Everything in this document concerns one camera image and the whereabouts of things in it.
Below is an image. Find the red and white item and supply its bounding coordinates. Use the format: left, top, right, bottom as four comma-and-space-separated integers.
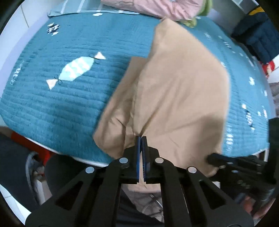
262, 61, 279, 76

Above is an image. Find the pink puffer jacket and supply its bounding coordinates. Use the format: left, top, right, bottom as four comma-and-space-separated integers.
101, 0, 203, 21

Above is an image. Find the navy puffer jacket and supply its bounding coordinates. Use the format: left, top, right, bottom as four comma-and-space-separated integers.
231, 5, 279, 65

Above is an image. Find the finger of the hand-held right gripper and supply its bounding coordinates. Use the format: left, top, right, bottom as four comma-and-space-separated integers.
206, 153, 238, 173

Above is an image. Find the grey shoe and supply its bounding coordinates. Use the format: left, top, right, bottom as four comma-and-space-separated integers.
26, 152, 47, 204

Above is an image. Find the tan garment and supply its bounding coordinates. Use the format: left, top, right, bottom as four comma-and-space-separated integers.
93, 19, 231, 195

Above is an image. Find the teal quilted candy-print blanket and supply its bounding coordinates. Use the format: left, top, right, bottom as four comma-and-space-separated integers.
0, 11, 273, 165

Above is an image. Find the striped pale pillow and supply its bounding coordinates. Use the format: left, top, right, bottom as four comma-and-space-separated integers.
47, 0, 140, 17

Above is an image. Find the person's right hand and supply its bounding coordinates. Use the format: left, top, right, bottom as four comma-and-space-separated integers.
236, 193, 277, 221

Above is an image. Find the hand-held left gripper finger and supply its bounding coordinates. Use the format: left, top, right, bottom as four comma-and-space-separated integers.
142, 136, 255, 227
25, 136, 142, 227

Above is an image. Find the red object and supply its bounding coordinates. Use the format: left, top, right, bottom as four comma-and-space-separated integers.
10, 132, 56, 164

